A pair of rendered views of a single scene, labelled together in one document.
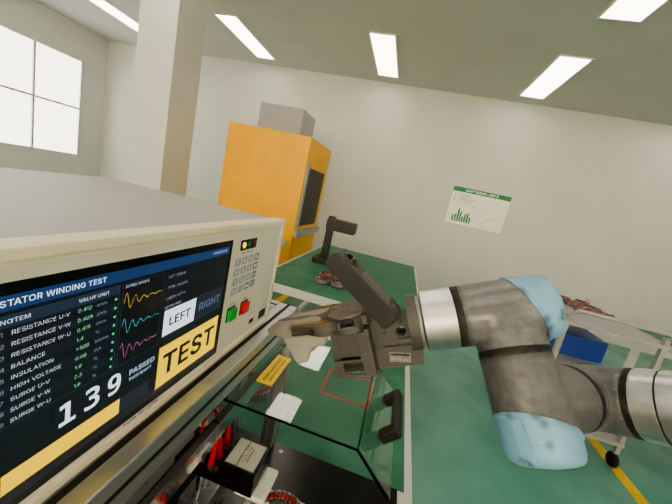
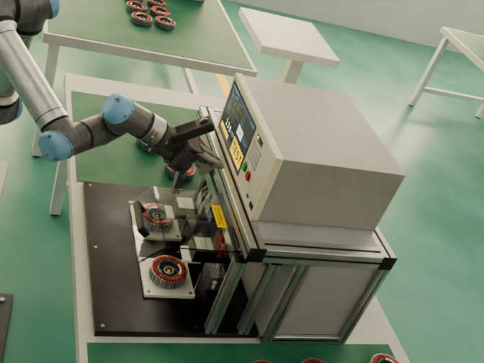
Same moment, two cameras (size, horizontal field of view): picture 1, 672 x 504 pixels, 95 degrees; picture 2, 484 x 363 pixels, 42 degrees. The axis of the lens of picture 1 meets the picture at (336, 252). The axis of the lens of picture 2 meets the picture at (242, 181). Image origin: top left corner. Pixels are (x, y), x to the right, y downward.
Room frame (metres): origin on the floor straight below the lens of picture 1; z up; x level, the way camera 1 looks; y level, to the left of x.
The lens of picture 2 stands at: (1.60, -0.75, 2.08)
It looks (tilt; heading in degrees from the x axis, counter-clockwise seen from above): 33 degrees down; 143
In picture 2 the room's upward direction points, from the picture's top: 22 degrees clockwise
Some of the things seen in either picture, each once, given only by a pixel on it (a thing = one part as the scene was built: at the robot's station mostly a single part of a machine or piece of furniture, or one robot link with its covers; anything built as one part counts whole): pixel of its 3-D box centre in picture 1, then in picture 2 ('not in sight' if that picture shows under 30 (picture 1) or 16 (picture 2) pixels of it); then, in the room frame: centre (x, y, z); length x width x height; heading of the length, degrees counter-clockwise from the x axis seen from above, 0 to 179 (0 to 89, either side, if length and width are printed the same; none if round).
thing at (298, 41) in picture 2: not in sight; (271, 80); (-0.46, 0.76, 0.98); 0.37 x 0.35 x 0.46; 169
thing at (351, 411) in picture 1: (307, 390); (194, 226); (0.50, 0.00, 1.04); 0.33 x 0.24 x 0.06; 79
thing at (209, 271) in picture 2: (203, 496); (213, 274); (0.47, 0.14, 0.80); 0.07 x 0.05 x 0.06; 169
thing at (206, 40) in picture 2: not in sight; (124, 39); (-1.98, 0.66, 0.38); 1.85 x 1.10 x 0.75; 169
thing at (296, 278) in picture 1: (348, 309); not in sight; (2.69, -0.22, 0.38); 1.85 x 1.10 x 0.75; 169
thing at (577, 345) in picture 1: (561, 358); not in sight; (2.32, -1.93, 0.51); 1.01 x 0.60 x 1.01; 169
